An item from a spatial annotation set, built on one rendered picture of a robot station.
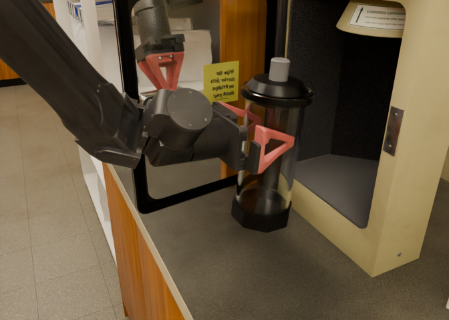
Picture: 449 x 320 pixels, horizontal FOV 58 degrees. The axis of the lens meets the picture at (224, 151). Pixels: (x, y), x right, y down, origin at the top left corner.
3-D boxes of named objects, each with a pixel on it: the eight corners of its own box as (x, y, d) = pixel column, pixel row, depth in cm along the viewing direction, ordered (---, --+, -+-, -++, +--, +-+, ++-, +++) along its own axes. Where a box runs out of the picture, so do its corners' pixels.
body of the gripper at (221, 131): (216, 104, 63) (172, 108, 60) (251, 127, 55) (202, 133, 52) (213, 143, 66) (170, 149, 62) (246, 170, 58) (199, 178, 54)
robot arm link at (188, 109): (105, 105, 57) (92, 160, 53) (119, 54, 47) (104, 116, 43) (187, 125, 60) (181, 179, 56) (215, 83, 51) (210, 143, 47)
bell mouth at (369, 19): (389, 18, 77) (395, -13, 75) (477, 33, 63) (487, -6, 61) (314, 25, 70) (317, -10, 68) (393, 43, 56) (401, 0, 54)
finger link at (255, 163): (277, 109, 63) (224, 114, 59) (307, 124, 57) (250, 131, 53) (271, 149, 66) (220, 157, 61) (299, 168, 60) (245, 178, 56)
